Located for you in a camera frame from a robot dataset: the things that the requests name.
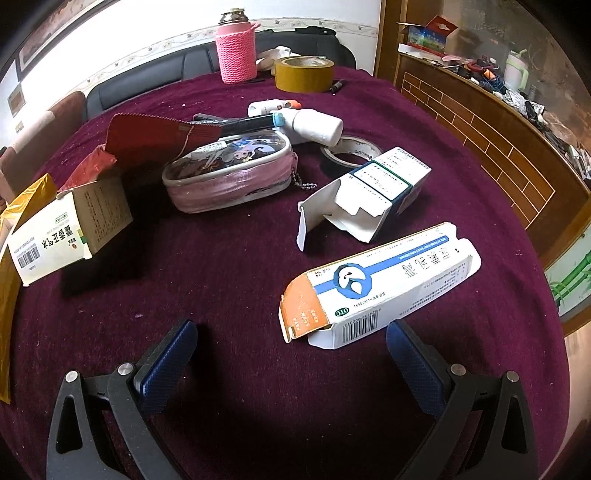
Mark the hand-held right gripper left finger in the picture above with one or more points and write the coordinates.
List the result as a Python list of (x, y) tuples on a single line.
[(167, 364)]

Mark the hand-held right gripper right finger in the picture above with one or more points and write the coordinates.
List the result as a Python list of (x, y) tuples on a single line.
[(415, 369)]

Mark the yellow cardboard box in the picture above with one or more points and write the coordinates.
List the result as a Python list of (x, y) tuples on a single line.
[(9, 295)]

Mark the white green-edged medicine box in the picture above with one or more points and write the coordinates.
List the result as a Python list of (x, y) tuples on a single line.
[(369, 194)]

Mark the pink clear pencil pouch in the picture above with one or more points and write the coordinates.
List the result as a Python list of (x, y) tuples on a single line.
[(231, 180)]

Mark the black marker pen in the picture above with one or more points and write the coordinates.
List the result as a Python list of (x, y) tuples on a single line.
[(249, 123)]

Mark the maroon tablecloth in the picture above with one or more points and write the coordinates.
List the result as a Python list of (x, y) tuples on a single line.
[(240, 277)]

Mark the red crinkled packet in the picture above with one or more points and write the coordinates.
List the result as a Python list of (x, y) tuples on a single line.
[(90, 166)]

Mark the clear adhesive tape roll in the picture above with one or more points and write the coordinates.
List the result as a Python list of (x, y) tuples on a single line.
[(364, 148)]

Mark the wooden brick-pattern counter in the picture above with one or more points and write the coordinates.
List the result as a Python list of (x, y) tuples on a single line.
[(485, 138)]

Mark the black ridged strip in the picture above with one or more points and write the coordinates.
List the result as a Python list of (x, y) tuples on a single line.
[(205, 118)]

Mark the white plastic bottle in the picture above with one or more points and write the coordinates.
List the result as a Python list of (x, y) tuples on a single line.
[(314, 127)]

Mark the brown upholstered chair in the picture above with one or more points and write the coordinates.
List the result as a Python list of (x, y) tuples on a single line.
[(37, 134)]

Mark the white orange-capped glue stick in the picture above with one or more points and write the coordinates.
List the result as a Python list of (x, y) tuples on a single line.
[(268, 107)]

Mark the black leather sofa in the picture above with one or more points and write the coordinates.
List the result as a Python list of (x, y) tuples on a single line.
[(138, 78)]

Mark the clutter pile on counter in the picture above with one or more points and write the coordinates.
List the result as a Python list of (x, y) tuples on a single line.
[(521, 99)]

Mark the small black pen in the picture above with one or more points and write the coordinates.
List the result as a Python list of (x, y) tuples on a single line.
[(338, 85)]

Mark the yellow-brown packing tape roll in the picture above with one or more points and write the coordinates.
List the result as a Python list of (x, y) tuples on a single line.
[(304, 76)]

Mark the white green-lidded cup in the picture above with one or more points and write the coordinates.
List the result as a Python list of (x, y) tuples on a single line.
[(515, 69)]

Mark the pink knit-covered bottle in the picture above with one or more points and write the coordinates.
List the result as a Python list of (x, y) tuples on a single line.
[(236, 50)]

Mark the colourful open carton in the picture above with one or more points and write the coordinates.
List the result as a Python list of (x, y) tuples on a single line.
[(427, 34)]

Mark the black garment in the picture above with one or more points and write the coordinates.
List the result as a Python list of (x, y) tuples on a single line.
[(316, 30)]

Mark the bamboo-print wall panel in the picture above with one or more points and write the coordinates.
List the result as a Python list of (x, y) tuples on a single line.
[(570, 281)]

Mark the gold wall switch plate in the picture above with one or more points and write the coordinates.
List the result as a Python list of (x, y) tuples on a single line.
[(16, 100)]

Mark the framed wall painting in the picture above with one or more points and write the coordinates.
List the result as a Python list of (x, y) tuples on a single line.
[(51, 32)]

